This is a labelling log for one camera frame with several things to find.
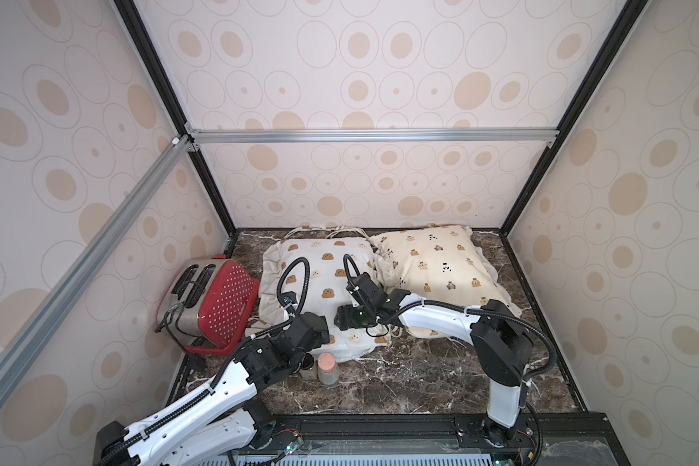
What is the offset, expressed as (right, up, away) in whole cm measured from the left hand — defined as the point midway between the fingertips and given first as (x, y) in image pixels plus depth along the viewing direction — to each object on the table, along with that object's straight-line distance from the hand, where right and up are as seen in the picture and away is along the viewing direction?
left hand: (319, 322), depth 76 cm
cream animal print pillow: (+36, +16, +17) cm, 43 cm away
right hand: (+8, -1, +12) cm, 15 cm away
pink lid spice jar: (+2, -12, -2) cm, 12 cm away
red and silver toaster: (-31, +5, +1) cm, 32 cm away
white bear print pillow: (0, +17, +21) cm, 27 cm away
